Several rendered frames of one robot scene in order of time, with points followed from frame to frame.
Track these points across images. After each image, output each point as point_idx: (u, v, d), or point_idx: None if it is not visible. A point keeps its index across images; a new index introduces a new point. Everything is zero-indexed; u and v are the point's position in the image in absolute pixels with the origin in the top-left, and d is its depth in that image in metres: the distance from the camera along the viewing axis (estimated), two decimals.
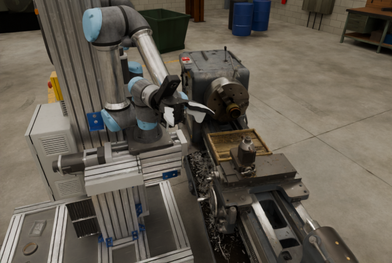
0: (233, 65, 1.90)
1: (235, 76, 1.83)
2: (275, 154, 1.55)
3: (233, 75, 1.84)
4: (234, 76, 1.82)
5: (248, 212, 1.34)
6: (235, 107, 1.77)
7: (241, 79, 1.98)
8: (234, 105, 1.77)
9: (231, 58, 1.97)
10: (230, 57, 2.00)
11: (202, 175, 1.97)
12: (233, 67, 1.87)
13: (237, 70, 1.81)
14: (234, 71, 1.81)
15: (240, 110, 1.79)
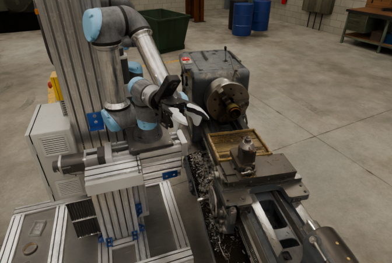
0: (233, 65, 1.90)
1: (235, 76, 1.83)
2: None
3: (233, 75, 1.84)
4: (234, 76, 1.82)
5: (248, 212, 1.34)
6: (235, 107, 1.76)
7: (241, 79, 1.98)
8: (234, 105, 1.77)
9: (231, 58, 1.97)
10: (230, 57, 2.00)
11: (202, 175, 1.97)
12: (233, 67, 1.87)
13: (237, 70, 1.80)
14: (234, 71, 1.81)
15: (240, 110, 1.79)
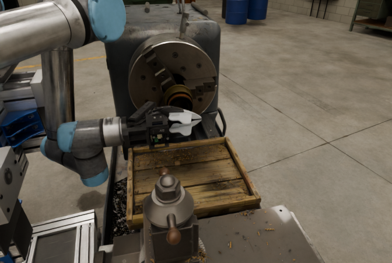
0: (183, 9, 0.94)
1: (184, 28, 0.87)
2: (265, 211, 0.59)
3: (182, 27, 0.88)
4: (182, 27, 0.86)
5: None
6: (181, 93, 0.81)
7: (205, 42, 1.02)
8: (179, 88, 0.81)
9: (184, 0, 1.01)
10: None
11: (128, 228, 1.01)
12: (183, 12, 0.91)
13: (186, 14, 0.85)
14: (182, 17, 0.85)
15: (191, 99, 0.83)
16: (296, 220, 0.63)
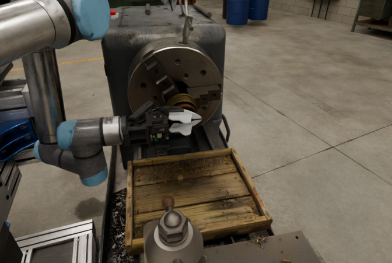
0: (186, 11, 0.88)
1: (188, 33, 0.81)
2: (280, 239, 0.53)
3: (185, 31, 0.82)
4: (185, 31, 0.80)
5: None
6: (185, 103, 0.74)
7: (209, 46, 0.96)
8: (182, 98, 0.75)
9: (187, 2, 0.95)
10: None
11: None
12: (186, 15, 0.85)
13: (190, 18, 0.79)
14: (185, 20, 0.79)
15: (195, 109, 0.77)
16: (313, 247, 0.57)
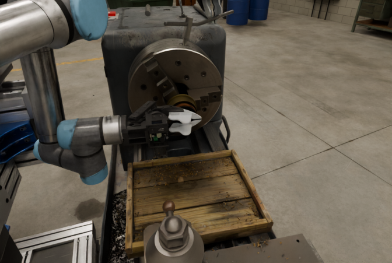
0: (207, 18, 0.86)
1: (185, 34, 0.80)
2: (281, 242, 0.53)
3: (188, 34, 0.82)
4: (183, 32, 0.80)
5: None
6: (184, 102, 0.75)
7: (209, 48, 0.96)
8: (182, 98, 0.75)
9: (226, 14, 0.92)
10: (231, 13, 0.94)
11: None
12: (202, 20, 0.84)
13: (187, 19, 0.78)
14: (185, 21, 0.80)
15: (195, 109, 0.76)
16: (314, 250, 0.57)
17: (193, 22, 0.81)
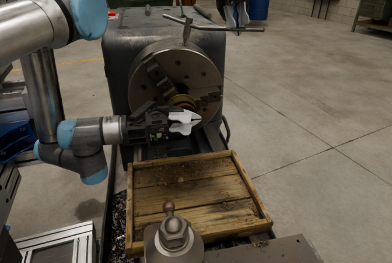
0: (216, 26, 0.75)
1: (182, 32, 0.81)
2: (281, 242, 0.53)
3: (189, 35, 0.81)
4: (184, 31, 0.82)
5: None
6: (184, 102, 0.75)
7: (209, 48, 0.96)
8: (181, 98, 0.75)
9: (247, 28, 0.70)
10: (258, 31, 0.68)
11: None
12: (207, 26, 0.76)
13: (186, 18, 0.79)
14: (189, 21, 0.80)
15: (195, 109, 0.76)
16: (314, 250, 0.57)
17: (194, 24, 0.78)
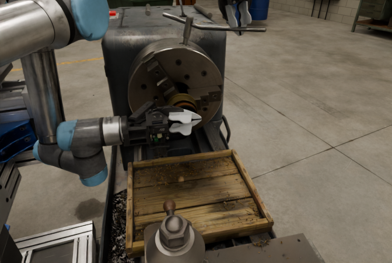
0: (217, 26, 0.75)
1: (183, 32, 0.81)
2: (282, 242, 0.53)
3: (189, 34, 0.81)
4: (185, 31, 0.81)
5: None
6: (184, 102, 0.74)
7: (209, 47, 0.96)
8: (182, 97, 0.75)
9: (248, 28, 0.70)
10: (259, 31, 0.69)
11: None
12: (208, 25, 0.76)
13: (186, 17, 0.79)
14: None
15: (195, 108, 0.76)
16: (315, 249, 0.56)
17: (195, 23, 0.78)
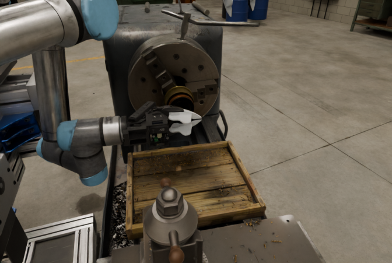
0: (213, 21, 0.79)
1: (181, 27, 0.84)
2: (272, 222, 0.57)
3: (186, 30, 0.84)
4: (182, 26, 0.85)
5: None
6: (181, 94, 0.78)
7: (206, 42, 1.00)
8: (179, 90, 0.79)
9: (242, 23, 0.73)
10: (253, 26, 0.72)
11: (127, 234, 0.98)
12: (205, 21, 0.80)
13: (184, 13, 0.83)
14: (186, 17, 0.84)
15: (192, 100, 0.80)
16: (304, 230, 0.60)
17: (192, 19, 0.82)
